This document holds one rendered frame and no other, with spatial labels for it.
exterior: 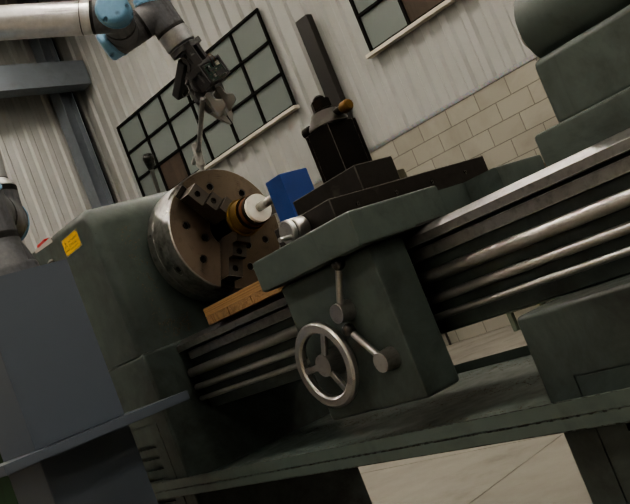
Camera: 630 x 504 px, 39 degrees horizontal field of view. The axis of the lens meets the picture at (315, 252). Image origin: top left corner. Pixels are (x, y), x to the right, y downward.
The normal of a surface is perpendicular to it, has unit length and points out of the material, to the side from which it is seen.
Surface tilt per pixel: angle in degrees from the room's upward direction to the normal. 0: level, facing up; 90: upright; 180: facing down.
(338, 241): 90
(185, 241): 90
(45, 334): 90
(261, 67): 90
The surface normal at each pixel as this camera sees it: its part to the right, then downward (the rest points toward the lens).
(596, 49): -0.74, 0.24
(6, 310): 0.58, -0.29
